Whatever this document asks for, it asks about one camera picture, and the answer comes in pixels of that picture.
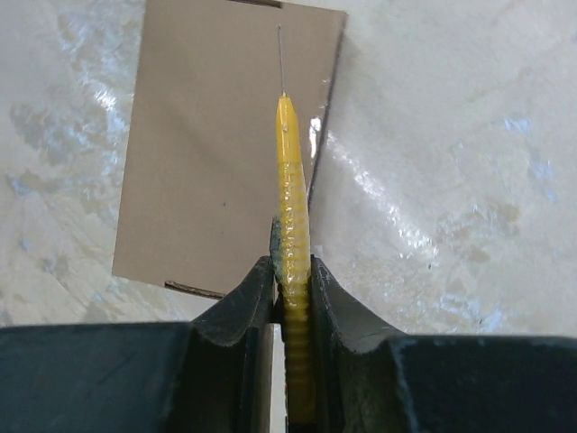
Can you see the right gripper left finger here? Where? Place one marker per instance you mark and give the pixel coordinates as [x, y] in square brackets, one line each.
[135, 374]

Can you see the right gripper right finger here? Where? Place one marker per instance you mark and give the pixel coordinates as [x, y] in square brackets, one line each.
[371, 377]

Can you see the brown cardboard express box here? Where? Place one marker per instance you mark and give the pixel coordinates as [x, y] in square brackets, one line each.
[200, 183]

